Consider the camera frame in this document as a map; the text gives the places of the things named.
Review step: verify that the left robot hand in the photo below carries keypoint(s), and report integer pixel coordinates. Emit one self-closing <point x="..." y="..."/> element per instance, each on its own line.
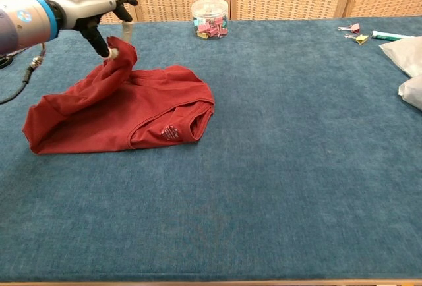
<point x="85" y="2"/>

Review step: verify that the red t-shirt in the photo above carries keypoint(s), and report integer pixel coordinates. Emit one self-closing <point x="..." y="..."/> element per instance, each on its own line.
<point x="105" y="121"/>

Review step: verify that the clear jar of binder clips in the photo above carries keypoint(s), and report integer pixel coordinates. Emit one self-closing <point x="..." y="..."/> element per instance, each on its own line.
<point x="209" y="19"/>

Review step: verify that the blue table mat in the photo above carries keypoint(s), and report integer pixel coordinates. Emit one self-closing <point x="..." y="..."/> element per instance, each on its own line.
<point x="263" y="167"/>

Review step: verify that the pink binder clip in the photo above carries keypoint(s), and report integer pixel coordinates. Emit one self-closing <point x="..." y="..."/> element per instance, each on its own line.
<point x="355" y="28"/>

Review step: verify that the yellow binder clip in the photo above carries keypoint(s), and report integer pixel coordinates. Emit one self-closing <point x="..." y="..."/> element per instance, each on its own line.
<point x="362" y="39"/>

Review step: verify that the white green marker pen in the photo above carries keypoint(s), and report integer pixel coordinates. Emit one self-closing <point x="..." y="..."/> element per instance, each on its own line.
<point x="385" y="36"/>

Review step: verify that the white labelled plastic bag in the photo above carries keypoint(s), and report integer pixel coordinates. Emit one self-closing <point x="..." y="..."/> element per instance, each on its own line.
<point x="405" y="55"/>

